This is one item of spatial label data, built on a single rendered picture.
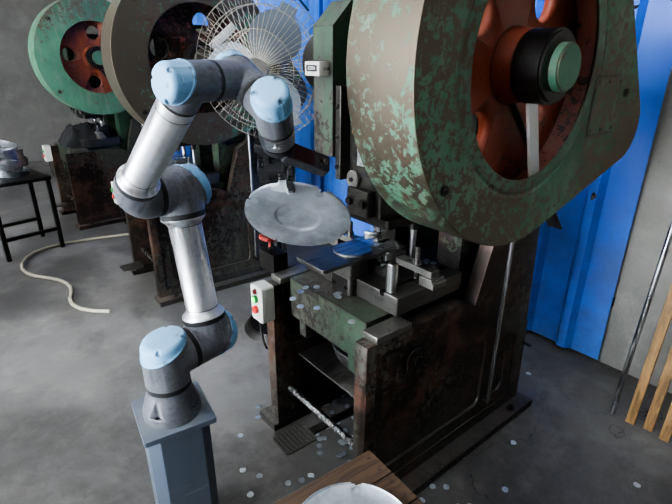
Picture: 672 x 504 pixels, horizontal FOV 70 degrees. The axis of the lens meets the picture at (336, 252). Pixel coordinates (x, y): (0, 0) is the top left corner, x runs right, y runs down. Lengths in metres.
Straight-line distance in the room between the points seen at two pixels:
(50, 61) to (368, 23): 3.38
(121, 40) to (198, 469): 1.81
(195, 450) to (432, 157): 0.99
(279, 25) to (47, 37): 2.35
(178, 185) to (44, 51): 2.99
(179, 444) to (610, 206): 1.92
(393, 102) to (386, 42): 0.10
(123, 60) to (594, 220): 2.21
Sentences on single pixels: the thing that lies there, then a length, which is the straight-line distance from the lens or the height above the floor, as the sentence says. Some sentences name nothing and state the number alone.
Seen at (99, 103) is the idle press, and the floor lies 1.01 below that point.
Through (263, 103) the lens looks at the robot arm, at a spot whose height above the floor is 1.27.
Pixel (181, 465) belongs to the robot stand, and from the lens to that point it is 1.47.
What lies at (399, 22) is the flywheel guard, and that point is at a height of 1.40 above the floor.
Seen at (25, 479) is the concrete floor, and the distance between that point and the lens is 2.10.
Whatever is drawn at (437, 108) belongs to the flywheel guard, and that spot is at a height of 1.26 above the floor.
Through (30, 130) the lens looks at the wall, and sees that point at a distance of 7.77.
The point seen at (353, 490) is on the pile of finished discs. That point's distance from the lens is 1.33.
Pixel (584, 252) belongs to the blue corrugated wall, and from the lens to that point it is 2.45.
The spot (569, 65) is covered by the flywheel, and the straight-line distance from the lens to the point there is 1.18.
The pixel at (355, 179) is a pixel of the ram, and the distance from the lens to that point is 1.49.
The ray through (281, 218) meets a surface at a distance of 1.34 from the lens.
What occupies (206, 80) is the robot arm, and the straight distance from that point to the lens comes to 0.93.
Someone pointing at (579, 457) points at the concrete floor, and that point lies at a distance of 2.10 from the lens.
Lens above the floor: 1.35
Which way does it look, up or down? 22 degrees down
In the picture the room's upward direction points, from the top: straight up
